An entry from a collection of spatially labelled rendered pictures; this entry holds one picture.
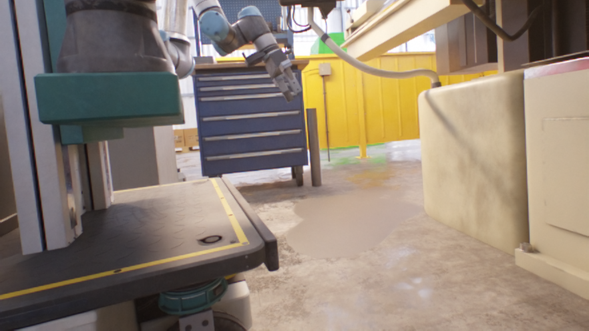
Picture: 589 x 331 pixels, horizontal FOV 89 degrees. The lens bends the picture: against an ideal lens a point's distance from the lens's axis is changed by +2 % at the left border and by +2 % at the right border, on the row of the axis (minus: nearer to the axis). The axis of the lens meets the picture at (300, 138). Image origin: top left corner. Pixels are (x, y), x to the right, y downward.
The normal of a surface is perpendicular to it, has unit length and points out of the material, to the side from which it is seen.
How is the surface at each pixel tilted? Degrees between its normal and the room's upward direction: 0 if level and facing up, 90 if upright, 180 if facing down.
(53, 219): 90
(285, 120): 90
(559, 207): 90
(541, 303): 0
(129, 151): 90
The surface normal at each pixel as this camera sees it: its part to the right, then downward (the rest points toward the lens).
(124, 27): 0.56, -0.30
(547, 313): -0.08, -0.99
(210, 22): -0.06, 0.07
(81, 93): 0.36, 0.03
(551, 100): -0.97, 0.09
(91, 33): 0.05, -0.25
